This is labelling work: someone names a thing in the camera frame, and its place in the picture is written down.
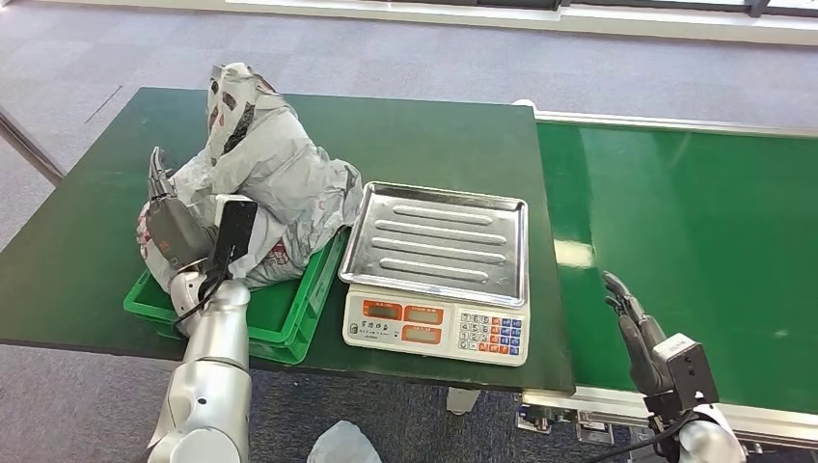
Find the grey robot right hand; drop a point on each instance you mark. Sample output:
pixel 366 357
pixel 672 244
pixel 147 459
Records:
pixel 639 345

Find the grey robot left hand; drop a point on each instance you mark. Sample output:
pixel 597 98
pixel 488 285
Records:
pixel 176 230

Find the large grey plastic mail package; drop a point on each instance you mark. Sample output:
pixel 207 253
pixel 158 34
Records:
pixel 262 147

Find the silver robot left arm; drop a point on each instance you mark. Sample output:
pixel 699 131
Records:
pixel 211 377

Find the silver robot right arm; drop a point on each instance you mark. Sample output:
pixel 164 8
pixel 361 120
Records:
pixel 709 441

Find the green conveyor belt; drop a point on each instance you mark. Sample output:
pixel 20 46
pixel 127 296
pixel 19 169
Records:
pixel 703 223

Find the small grey plastic mail package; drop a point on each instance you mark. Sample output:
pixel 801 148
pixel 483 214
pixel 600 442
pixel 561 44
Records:
pixel 332 211

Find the green plastic crate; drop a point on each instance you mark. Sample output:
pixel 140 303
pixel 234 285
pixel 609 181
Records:
pixel 287 313

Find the white table leg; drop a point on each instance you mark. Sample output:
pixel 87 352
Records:
pixel 461 401

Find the white electronic scale, steel tray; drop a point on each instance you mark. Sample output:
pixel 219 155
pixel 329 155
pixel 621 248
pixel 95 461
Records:
pixel 441 255

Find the dark green table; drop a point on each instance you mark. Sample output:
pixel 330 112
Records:
pixel 415 134

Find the white plastic bag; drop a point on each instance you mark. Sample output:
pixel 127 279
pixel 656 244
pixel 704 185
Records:
pixel 345 444

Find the white windowsill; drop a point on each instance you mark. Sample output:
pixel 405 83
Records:
pixel 575 22

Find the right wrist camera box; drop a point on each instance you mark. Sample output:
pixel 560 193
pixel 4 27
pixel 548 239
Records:
pixel 687 370

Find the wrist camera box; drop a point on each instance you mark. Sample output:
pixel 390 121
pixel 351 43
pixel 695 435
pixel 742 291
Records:
pixel 687 370
pixel 235 230

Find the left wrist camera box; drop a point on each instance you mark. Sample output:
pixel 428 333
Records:
pixel 235 230

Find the dark metal floor rail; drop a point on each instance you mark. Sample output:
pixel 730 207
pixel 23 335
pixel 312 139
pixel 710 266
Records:
pixel 29 150

